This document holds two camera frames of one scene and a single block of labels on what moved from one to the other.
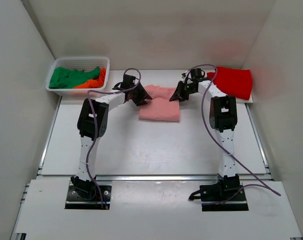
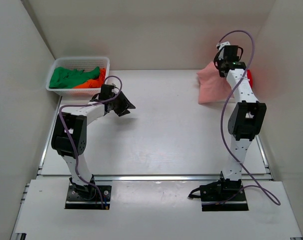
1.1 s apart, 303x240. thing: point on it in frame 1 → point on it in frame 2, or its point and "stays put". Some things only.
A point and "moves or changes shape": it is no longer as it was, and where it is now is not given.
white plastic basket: [75, 76] stays put
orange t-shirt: [96, 83] stays put
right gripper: [179, 95] → [219, 62]
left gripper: [142, 95] → [125, 104]
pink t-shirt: [160, 107] moves or changes shape
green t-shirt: [67, 77] stays put
